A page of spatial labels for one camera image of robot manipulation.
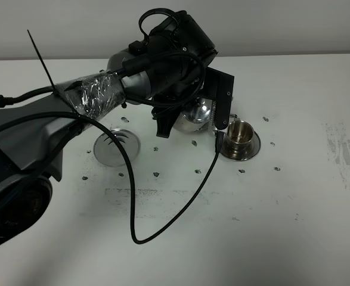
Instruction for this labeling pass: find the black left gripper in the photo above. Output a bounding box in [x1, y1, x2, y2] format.
[146, 10, 234, 138]

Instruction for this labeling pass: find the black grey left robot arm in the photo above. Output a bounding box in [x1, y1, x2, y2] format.
[0, 8, 234, 245]

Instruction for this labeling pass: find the stainless steel teapot saucer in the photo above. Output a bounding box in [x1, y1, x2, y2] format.
[93, 129, 141, 167]

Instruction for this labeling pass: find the near stainless steel teacup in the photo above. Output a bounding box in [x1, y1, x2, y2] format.
[222, 120, 255, 152]

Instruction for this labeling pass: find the near stainless steel saucer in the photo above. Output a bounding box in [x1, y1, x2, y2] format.
[221, 125, 261, 161]

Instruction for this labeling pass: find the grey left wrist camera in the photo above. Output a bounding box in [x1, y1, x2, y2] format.
[209, 101, 224, 132]

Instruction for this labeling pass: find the black camera cable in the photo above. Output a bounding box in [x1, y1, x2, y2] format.
[0, 8, 223, 245]

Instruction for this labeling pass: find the black cable tie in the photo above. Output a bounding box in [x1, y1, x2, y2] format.
[27, 29, 56, 91]

